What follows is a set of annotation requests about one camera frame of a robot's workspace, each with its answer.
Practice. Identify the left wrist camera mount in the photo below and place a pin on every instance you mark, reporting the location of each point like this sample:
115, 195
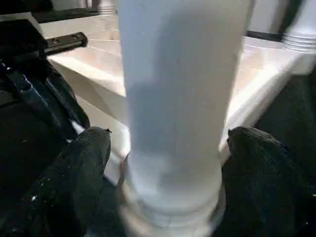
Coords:
17, 19

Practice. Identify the white plastic table top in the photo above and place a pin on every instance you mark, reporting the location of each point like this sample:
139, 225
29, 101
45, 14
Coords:
98, 74

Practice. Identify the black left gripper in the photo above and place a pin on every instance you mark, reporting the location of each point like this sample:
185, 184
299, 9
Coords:
22, 42

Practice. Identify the black work mat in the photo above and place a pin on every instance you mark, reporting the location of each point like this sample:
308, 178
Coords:
296, 111

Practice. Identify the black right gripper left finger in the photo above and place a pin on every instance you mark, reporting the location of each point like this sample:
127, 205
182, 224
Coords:
69, 192

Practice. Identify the white sideboard cabinet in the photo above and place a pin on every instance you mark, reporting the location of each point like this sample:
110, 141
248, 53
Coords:
269, 14

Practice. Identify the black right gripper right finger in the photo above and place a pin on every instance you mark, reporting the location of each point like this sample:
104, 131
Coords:
266, 192

